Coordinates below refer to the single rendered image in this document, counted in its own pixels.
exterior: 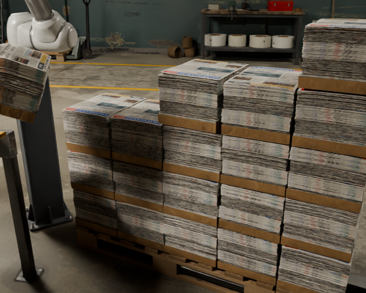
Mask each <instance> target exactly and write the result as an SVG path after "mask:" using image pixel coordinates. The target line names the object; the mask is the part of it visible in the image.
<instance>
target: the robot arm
mask: <svg viewBox="0 0 366 293"><path fill-rule="evenodd" d="M25 2H26V4H27V6H28V8H29V10H30V12H31V13H28V12H22V13H12V14H11V15H10V17H9V18H8V23H7V36H8V43H9V44H16V45H20V46H23V47H26V48H30V49H33V50H36V51H44V52H64V51H68V50H69V49H71V48H72V47H74V46H75V45H76V43H77V39H78V35H77V32H76V30H75V28H74V27H73V26H72V25H71V24H70V23H68V22H66V21H65V19H64V18H62V17H61V15H60V14H59V13H58V12H57V11H55V10H52V9H51V7H50V5H49V3H48V0H25Z"/></svg>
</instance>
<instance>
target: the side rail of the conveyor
mask: <svg viewBox="0 0 366 293"><path fill-rule="evenodd" d="M0 131H5V132H6V136H5V137H3V138H1V139H0V158H14V157H15V156H16V155H17V154H18V153H17V146H16V139H15V132H14V130H0Z"/></svg>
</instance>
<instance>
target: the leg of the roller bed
mask: <svg viewBox="0 0 366 293"><path fill-rule="evenodd" d="M2 162H3V168H4V172H5V178H6V185H7V188H8V194H9V200H10V207H11V211H12V217H13V223H14V227H15V233H16V239H17V246H18V250H19V256H20V261H21V268H22V272H23V276H26V277H32V276H33V274H34V273H35V272H36V269H35V263H34V256H33V249H32V245H31V238H30V232H29V227H28V220H27V215H26V207H25V203H24V196H23V189H22V184H21V178H20V171H19V164H18V160H17V155H16V156H15V157H14V158H2Z"/></svg>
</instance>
